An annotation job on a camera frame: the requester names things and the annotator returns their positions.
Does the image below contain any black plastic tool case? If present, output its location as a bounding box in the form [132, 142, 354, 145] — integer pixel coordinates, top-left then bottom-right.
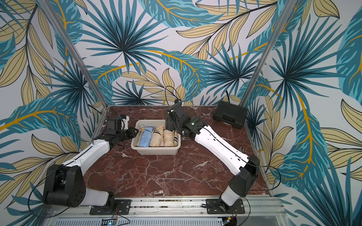
[213, 101, 248, 129]

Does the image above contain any green circuit board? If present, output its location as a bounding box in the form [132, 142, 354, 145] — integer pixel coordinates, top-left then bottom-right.
[100, 218, 118, 226]

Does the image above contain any right aluminium corner post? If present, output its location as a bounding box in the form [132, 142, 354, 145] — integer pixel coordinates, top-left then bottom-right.
[239, 0, 297, 108]

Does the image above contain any tan umbrella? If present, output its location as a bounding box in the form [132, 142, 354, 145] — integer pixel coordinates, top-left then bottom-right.
[137, 127, 145, 146]

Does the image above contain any aluminium corner post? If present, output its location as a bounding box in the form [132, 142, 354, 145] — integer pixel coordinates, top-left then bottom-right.
[239, 0, 297, 108]
[38, 0, 108, 108]

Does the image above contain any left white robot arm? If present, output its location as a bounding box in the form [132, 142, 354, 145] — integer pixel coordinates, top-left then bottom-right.
[42, 115, 139, 211]

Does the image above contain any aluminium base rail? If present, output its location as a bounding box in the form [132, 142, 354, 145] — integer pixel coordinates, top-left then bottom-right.
[41, 195, 290, 226]

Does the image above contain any left aluminium corner post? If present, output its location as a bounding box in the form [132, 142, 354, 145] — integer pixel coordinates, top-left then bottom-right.
[38, 0, 108, 108]

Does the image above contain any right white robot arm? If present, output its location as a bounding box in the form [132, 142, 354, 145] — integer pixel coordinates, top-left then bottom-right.
[167, 103, 260, 213]

